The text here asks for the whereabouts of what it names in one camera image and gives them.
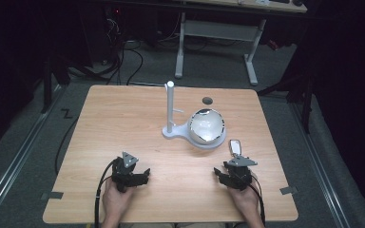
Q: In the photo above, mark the small white and silver object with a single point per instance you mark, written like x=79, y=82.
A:
x=235, y=147

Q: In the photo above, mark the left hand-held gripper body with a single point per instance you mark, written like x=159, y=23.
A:
x=124, y=172

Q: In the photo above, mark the white stand with pole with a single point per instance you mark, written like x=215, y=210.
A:
x=170, y=107

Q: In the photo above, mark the round black table grommet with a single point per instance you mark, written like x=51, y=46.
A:
x=207, y=100

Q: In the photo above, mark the grey tape strip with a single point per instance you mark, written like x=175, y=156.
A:
x=52, y=195
x=288, y=190

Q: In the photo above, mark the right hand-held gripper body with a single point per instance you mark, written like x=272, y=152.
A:
x=239, y=172

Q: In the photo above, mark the shiny metal bowl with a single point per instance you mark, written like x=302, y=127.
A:
x=206, y=126

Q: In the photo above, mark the person's right hand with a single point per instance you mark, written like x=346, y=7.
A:
x=246, y=199

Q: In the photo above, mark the metal floor rail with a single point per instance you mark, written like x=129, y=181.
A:
x=15, y=158
x=320, y=164

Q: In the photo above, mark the person's left hand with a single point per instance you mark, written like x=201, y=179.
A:
x=115, y=201

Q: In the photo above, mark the white-framed wooden desk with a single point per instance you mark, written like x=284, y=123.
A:
x=221, y=30

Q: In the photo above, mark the black metal stand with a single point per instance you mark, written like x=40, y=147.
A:
x=302, y=95
x=48, y=85

